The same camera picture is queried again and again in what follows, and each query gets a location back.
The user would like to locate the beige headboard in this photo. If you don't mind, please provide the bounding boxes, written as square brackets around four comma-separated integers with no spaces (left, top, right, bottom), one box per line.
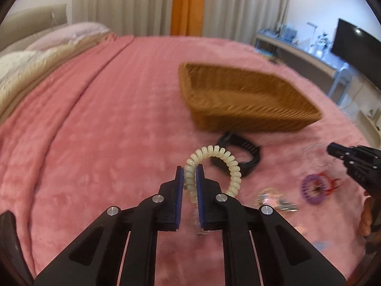
[1,3,68,50]

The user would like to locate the black hair claw clip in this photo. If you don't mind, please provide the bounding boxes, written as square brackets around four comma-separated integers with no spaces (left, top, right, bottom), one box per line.
[215,132,262,178]

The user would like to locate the pink star hair clip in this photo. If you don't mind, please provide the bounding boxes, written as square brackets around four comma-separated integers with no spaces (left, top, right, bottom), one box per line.
[255,187,283,208]

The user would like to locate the pink pillow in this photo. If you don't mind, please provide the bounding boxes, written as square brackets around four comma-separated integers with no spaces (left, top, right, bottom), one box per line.
[26,22,110,50]

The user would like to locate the clear bead bracelet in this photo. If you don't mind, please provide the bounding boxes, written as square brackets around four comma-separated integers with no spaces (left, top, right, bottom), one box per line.
[303,142,337,167]

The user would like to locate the orange curtain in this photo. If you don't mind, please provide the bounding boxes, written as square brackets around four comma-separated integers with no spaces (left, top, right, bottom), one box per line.
[170,0,205,36]

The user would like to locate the light blue butterfly hair clip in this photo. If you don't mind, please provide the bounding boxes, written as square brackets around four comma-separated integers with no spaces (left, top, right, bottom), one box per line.
[312,241,329,252]

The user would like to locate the black television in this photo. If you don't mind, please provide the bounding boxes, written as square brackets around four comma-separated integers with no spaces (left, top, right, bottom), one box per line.
[331,19,381,90]

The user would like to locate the white desk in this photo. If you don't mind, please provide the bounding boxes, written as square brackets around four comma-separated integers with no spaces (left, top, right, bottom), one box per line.
[254,29,349,102]

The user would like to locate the brown wicker basket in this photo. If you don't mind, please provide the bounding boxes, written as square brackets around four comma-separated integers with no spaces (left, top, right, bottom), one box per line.
[178,63,322,132]

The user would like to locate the person's right hand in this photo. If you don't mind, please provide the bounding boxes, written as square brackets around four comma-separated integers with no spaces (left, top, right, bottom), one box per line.
[358,191,373,236]

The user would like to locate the light blue chair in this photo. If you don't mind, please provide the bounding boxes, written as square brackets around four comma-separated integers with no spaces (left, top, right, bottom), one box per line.
[328,63,355,105]

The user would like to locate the pink fleece blanket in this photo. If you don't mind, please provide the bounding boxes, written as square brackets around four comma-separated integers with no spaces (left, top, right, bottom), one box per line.
[1,36,366,276]

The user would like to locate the white desk lamp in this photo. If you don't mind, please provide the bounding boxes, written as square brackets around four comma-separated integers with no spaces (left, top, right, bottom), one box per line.
[306,21,318,52]

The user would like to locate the white patterned pillow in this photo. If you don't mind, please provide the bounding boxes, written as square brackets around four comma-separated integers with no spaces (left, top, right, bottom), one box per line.
[1,50,41,89]

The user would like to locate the cream spiral hair tie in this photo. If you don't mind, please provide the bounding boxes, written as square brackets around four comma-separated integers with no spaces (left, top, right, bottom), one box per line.
[183,144,242,205]

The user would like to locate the purple spiral hair tie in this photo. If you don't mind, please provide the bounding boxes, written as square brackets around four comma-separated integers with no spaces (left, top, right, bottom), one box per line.
[301,174,328,205]

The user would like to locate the beige curtain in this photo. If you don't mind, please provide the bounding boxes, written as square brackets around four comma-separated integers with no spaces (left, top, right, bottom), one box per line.
[72,0,289,44]

